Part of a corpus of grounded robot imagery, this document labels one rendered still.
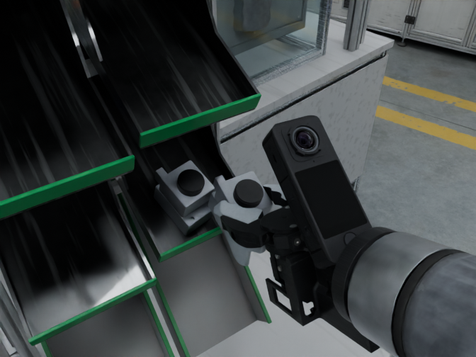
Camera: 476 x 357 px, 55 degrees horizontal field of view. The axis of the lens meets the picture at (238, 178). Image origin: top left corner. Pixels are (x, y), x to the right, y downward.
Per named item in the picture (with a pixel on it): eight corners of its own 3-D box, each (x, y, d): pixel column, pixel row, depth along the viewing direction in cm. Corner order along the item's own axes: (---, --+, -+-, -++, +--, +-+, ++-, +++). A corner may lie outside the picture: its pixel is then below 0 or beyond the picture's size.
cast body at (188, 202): (212, 217, 56) (224, 191, 50) (185, 236, 54) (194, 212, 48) (171, 168, 58) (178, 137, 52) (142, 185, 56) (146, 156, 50)
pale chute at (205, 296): (258, 319, 69) (272, 321, 65) (182, 364, 64) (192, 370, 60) (187, 149, 69) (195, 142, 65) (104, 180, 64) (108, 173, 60)
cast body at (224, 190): (266, 237, 51) (283, 209, 46) (232, 252, 50) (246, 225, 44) (231, 178, 55) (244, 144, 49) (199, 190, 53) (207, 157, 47)
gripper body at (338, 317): (263, 299, 41) (351, 369, 31) (243, 213, 39) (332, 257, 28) (329, 266, 44) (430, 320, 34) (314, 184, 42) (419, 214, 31)
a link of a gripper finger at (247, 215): (205, 259, 48) (263, 283, 41) (191, 208, 46) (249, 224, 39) (227, 247, 50) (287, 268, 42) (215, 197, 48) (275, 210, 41)
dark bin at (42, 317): (155, 286, 50) (161, 265, 43) (32, 347, 44) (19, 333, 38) (58, 94, 58) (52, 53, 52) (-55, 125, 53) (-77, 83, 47)
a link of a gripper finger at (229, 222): (211, 236, 42) (276, 258, 35) (207, 221, 42) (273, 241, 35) (248, 217, 45) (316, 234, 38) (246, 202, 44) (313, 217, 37)
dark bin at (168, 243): (252, 219, 58) (269, 193, 51) (159, 263, 52) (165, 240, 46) (154, 59, 66) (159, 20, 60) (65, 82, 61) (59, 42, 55)
